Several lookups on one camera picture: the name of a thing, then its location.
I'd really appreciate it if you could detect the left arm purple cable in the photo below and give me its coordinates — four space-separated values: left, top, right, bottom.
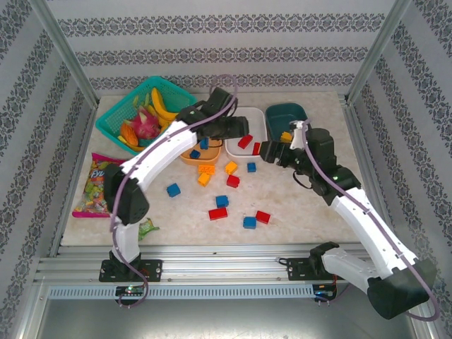
109 73 239 309

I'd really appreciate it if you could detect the grey slotted cable duct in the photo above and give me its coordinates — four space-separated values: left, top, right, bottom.
47 284 315 300

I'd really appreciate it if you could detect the yellow toy banana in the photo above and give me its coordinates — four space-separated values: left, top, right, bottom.
150 87 181 121
146 104 170 128

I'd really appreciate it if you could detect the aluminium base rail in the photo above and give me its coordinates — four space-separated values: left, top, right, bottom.
33 243 417 283

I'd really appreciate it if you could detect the teal plastic mesh basket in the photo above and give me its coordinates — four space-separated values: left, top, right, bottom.
95 76 198 157

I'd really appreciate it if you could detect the aluminium side rail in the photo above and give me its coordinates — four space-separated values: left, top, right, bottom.
48 102 101 257
340 95 405 255

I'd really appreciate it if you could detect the orange toy fruit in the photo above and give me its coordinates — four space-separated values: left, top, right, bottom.
119 122 141 148

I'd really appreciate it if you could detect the pink toy dragon fruit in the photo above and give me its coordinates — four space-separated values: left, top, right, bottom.
130 107 162 141

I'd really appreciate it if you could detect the orange plastic container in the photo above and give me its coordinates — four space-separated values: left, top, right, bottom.
179 138 223 166

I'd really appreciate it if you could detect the white plastic container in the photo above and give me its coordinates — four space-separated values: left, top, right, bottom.
225 107 268 159

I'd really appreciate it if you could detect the dark teal plastic container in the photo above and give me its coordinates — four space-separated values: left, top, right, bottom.
265 102 308 143

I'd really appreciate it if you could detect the green snack wrapper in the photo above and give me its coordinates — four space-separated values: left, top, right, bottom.
137 218 160 241

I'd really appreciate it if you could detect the colourful fruit candy bag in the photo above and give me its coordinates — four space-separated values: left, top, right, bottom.
72 152 126 219

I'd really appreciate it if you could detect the aluminium frame post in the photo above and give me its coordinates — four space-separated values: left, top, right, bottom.
344 0 414 105
28 0 102 109

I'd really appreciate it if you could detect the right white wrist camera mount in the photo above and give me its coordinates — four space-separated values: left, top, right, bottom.
288 119 311 149

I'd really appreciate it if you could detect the small circuit board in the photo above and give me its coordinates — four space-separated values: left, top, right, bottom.
116 285 145 297
314 284 338 301

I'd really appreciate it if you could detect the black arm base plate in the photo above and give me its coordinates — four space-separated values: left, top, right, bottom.
285 256 351 282
98 259 164 283

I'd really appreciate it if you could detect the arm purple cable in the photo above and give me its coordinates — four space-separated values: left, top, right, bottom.
109 73 239 309
289 118 442 322

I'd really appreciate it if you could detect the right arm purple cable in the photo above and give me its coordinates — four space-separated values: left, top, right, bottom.
289 118 442 322

